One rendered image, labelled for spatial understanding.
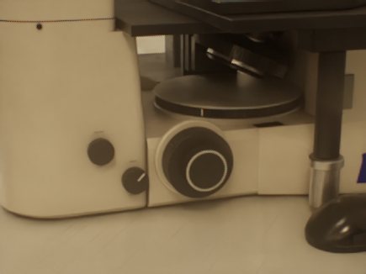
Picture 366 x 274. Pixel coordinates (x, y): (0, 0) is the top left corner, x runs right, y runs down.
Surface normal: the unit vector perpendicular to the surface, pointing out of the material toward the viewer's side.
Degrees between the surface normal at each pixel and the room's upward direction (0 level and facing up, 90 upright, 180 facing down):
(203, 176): 90
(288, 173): 90
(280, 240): 0
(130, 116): 90
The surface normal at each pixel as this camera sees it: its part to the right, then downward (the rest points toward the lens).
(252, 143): 0.32, 0.28
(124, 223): 0.00, -0.96
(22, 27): -0.07, 0.29
